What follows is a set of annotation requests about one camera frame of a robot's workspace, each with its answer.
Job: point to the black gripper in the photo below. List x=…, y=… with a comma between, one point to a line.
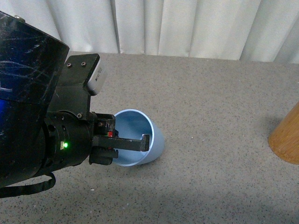
x=72, y=131

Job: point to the blue plastic cup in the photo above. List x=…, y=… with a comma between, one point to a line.
x=132, y=124

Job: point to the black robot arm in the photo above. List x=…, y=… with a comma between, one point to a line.
x=31, y=63

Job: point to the bamboo chopstick holder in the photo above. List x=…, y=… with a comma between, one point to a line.
x=284, y=140

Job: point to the white pleated curtain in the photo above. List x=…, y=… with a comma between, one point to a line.
x=249, y=30

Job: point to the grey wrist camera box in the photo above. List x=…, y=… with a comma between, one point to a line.
x=95, y=81

